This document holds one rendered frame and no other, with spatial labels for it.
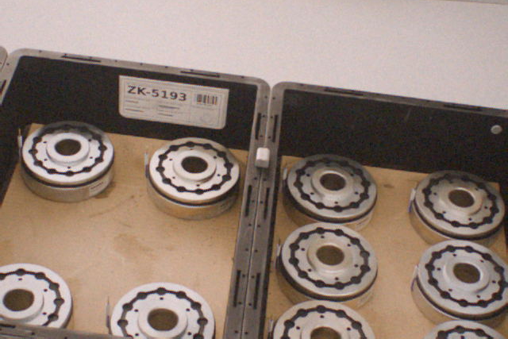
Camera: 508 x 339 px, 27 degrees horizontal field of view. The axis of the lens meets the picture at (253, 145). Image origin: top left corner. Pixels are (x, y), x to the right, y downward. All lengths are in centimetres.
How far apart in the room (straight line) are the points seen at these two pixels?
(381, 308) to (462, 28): 74
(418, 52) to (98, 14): 50
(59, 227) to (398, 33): 75
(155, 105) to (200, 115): 5
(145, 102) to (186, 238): 18
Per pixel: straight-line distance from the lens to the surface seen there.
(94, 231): 116
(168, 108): 124
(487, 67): 170
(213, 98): 122
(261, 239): 103
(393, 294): 114
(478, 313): 111
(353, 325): 107
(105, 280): 112
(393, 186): 125
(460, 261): 114
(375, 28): 172
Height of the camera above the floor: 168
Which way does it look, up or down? 42 degrees down
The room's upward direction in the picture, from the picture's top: 7 degrees clockwise
